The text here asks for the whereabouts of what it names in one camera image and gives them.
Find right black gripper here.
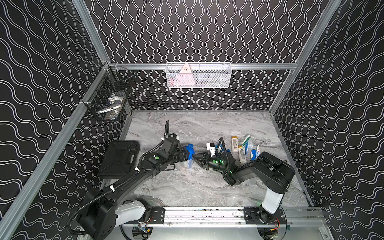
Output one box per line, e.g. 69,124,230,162
192,152,229,175

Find white bottle orange cap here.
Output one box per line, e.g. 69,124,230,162
231,136,239,153
238,147,247,164

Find small white toothpaste tube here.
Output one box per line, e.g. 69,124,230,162
256,145,261,158

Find black plastic carry case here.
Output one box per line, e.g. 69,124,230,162
98,141,140,180

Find green toothbrush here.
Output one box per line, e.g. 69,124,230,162
240,135,254,147

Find black wire wall basket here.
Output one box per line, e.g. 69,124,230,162
86,66,138,122

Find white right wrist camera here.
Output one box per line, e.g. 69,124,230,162
206,143,216,157

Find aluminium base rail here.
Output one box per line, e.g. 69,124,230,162
84,206,325,227

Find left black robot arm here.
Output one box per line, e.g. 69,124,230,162
66,134,191,240

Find pink triangular card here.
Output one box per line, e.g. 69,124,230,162
173,63,196,88

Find white wire wall basket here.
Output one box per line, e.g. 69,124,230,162
165,62,233,89

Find blue toothbrush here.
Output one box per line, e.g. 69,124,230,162
245,142,257,162

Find white items in black basket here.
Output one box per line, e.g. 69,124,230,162
97,93,126,120

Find clear jar blue lid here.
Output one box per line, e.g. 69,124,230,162
183,144,195,169

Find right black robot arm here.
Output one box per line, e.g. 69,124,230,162
192,152,295,224

